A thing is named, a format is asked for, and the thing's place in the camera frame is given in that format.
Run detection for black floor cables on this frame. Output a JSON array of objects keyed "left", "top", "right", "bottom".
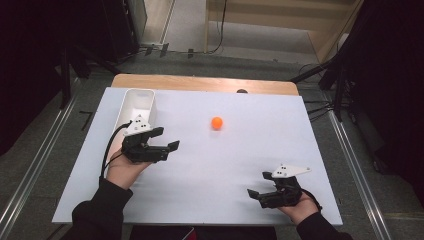
[{"left": 303, "top": 98, "right": 334, "bottom": 123}]

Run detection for left hand-held gripper cable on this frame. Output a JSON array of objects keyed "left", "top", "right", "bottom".
[{"left": 99, "top": 121, "right": 133, "bottom": 181}]

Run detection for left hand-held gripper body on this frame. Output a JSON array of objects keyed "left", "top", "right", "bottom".
[{"left": 121, "top": 114, "right": 172, "bottom": 164}]

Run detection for hand-held gripper cable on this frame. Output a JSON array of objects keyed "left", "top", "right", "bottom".
[
  {"left": 301, "top": 189, "right": 324, "bottom": 214},
  {"left": 99, "top": 121, "right": 133, "bottom": 181}
]

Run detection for right hand-held gripper cable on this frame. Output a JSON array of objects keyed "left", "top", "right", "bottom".
[{"left": 301, "top": 189, "right": 324, "bottom": 214}]

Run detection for person's left hand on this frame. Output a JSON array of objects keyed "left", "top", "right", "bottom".
[{"left": 105, "top": 148, "right": 153, "bottom": 191}]

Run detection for black metal stand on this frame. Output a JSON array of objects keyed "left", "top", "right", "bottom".
[
  {"left": 59, "top": 43, "right": 123, "bottom": 110},
  {"left": 289, "top": 49, "right": 354, "bottom": 123}
]

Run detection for plain orange ball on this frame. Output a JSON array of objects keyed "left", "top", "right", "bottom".
[{"left": 210, "top": 116, "right": 224, "bottom": 131}]

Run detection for metal floor rail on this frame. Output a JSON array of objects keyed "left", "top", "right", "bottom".
[
  {"left": 0, "top": 78, "right": 81, "bottom": 239},
  {"left": 328, "top": 109, "right": 393, "bottom": 240}
]

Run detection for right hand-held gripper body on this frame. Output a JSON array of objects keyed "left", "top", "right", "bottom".
[{"left": 258, "top": 163, "right": 313, "bottom": 209}]

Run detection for wooden table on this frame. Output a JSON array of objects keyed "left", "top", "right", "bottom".
[{"left": 110, "top": 73, "right": 300, "bottom": 97}]

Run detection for person's right hand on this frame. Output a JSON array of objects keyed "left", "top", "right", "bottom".
[{"left": 278, "top": 193, "right": 320, "bottom": 226}]

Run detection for light wooden shelf frame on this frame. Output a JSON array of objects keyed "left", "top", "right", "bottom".
[{"left": 203, "top": 0, "right": 364, "bottom": 64}]

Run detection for hanging black cable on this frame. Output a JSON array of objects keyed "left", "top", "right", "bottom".
[{"left": 205, "top": 0, "right": 228, "bottom": 55}]

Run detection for long white plastic bin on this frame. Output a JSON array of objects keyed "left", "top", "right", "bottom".
[{"left": 104, "top": 88, "right": 158, "bottom": 158}]

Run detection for white table board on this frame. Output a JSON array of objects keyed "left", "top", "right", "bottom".
[{"left": 51, "top": 87, "right": 344, "bottom": 227}]

